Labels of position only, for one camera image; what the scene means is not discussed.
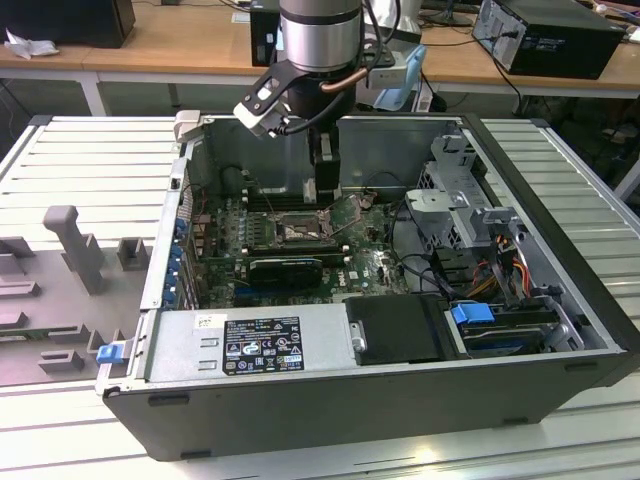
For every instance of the black RAM slot row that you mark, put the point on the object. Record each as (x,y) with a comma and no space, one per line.
(280,200)
(295,252)

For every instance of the large black box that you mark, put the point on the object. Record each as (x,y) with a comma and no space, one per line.
(65,22)

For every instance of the hard disk in blue carrier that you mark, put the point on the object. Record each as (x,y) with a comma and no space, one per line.
(472,317)

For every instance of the black graphics card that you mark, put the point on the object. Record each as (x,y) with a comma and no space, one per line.
(285,274)

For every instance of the crumpled white paper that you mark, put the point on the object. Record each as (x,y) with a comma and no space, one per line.
(30,46)

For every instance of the silver power supply unit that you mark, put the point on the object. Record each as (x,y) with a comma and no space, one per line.
(180,345)

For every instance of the white wrist camera on bracket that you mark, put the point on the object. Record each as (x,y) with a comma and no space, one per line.
(260,114)

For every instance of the green motherboard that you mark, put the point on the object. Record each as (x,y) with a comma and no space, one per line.
(370,265)

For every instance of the small white box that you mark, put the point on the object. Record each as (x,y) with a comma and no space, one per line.
(424,100)

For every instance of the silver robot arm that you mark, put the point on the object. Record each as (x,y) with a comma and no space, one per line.
(320,35)

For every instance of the black plastic air shroud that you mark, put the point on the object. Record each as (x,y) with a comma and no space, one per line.
(395,327)

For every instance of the small white wrist camera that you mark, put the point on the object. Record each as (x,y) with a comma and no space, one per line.
(386,77)

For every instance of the blue power supply latch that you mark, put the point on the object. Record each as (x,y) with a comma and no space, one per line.
(110,354)

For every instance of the CPU socket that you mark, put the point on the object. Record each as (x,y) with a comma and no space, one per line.
(300,227)

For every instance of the long wooden desk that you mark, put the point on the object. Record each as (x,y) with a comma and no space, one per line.
(200,45)

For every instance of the small black PC tower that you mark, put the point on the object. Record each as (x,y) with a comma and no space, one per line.
(262,35)

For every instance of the blue expansion slot clip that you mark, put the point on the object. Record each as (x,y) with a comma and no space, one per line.
(171,292)
(175,262)
(181,226)

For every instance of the open black PC case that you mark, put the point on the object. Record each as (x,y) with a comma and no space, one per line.
(350,415)

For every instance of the black monitor stand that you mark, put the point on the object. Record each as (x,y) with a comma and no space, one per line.
(450,17)

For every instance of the grey metal drive cage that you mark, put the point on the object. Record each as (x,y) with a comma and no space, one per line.
(450,205)

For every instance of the grey parts rack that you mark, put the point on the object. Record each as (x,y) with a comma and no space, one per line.
(55,305)

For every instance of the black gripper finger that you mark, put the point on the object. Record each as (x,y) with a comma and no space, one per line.
(329,172)

